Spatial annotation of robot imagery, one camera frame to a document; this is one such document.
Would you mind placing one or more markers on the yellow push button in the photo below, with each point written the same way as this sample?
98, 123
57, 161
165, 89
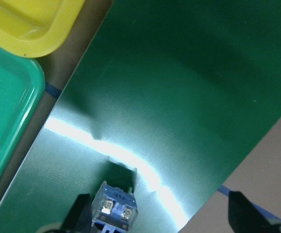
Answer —
113, 210

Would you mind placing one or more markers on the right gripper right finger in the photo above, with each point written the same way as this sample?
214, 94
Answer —
243, 217

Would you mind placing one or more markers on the green plastic tray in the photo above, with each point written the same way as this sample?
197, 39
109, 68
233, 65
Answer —
22, 84

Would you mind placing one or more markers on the green conveyor belt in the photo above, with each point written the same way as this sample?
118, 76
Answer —
170, 97

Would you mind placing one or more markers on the yellow plastic tray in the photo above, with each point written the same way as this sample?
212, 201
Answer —
35, 28

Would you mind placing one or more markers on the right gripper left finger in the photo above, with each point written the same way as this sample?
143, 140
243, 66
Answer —
79, 217

